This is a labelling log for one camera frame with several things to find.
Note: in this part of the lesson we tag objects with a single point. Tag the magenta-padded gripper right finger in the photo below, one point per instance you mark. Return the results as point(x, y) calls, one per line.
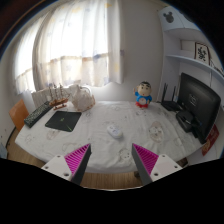
point(165, 165)

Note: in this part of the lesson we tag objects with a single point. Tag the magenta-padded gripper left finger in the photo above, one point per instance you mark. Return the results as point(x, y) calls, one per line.
point(60, 165)

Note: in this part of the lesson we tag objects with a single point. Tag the white cartoon-print computer mouse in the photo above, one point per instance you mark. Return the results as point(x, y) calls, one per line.
point(115, 131)

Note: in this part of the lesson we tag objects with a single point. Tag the black mouse pad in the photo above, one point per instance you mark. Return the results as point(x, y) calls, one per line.
point(63, 120)

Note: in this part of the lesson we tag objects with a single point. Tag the white printed tablecloth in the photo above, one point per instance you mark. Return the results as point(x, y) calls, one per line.
point(143, 133)

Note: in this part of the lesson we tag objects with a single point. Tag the black box device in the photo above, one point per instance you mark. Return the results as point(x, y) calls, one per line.
point(184, 119)

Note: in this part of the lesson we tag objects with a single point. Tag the red packet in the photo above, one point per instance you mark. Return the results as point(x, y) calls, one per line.
point(210, 140)

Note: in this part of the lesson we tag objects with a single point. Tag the black keyboard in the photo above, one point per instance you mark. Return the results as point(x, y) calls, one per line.
point(36, 115)

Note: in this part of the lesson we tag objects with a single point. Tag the black router with antennas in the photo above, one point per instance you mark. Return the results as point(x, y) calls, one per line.
point(170, 105)

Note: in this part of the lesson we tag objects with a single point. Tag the wooden model sailing ship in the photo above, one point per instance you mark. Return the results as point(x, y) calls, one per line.
point(59, 100)

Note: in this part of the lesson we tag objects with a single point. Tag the orange wooden chair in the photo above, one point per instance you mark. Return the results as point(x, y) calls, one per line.
point(18, 114)

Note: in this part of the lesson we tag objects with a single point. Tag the large white conch shell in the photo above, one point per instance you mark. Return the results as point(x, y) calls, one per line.
point(81, 100)

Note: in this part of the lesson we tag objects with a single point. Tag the black monitor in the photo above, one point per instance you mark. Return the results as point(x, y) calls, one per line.
point(198, 103)

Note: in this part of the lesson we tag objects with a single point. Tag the cartoon boy figurine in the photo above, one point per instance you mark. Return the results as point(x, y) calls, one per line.
point(143, 96)

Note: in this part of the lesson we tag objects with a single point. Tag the white shelf unit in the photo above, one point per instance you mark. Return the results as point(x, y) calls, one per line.
point(173, 50)

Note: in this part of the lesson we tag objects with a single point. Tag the white sheer curtain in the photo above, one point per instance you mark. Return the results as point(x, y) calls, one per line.
point(76, 43)

